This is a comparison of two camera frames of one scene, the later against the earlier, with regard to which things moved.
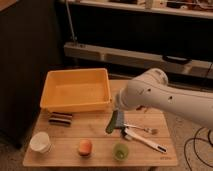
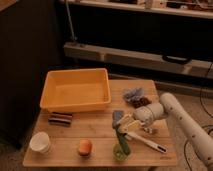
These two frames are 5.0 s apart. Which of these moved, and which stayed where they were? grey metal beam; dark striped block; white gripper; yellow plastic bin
Moved: white gripper
Stayed: yellow plastic bin; grey metal beam; dark striped block
